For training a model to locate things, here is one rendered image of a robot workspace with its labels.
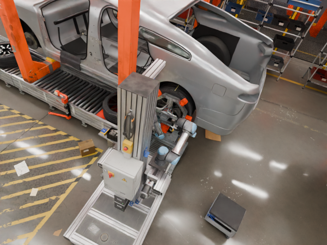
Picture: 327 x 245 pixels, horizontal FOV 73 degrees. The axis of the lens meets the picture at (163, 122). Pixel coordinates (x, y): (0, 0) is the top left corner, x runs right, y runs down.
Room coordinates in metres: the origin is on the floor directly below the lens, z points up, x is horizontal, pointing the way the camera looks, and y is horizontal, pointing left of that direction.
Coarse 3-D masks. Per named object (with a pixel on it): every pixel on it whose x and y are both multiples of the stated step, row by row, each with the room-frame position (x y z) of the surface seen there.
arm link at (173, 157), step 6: (186, 120) 1.89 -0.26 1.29; (186, 126) 1.82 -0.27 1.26; (192, 126) 1.81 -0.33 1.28; (186, 132) 1.76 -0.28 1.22; (192, 132) 1.78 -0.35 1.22; (180, 138) 1.72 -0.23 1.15; (186, 138) 1.72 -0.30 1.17; (180, 144) 1.65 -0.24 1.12; (174, 150) 1.59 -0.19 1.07; (180, 150) 1.60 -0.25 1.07; (168, 156) 1.52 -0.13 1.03; (174, 156) 1.52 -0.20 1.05; (174, 162) 1.47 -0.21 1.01
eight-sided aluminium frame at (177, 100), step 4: (160, 96) 2.50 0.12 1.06; (164, 96) 2.47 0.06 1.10; (168, 96) 2.47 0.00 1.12; (172, 96) 2.49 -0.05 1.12; (172, 100) 2.44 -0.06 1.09; (176, 100) 2.42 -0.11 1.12; (180, 100) 2.45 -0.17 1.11; (184, 108) 2.42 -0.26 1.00; (156, 112) 2.56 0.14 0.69; (184, 112) 2.37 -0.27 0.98; (184, 116) 2.37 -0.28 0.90; (160, 120) 2.48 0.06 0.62; (168, 124) 2.43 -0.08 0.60
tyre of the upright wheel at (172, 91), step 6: (168, 84) 2.72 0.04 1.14; (174, 84) 2.71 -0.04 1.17; (162, 90) 2.58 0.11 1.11; (168, 90) 2.55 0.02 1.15; (174, 90) 2.55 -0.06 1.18; (180, 90) 2.58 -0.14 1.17; (186, 90) 2.64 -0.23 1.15; (180, 96) 2.49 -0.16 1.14; (186, 96) 2.54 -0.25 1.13; (192, 102) 2.55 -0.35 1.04; (186, 108) 2.45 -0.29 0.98; (192, 108) 2.49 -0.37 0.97; (192, 114) 2.52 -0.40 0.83
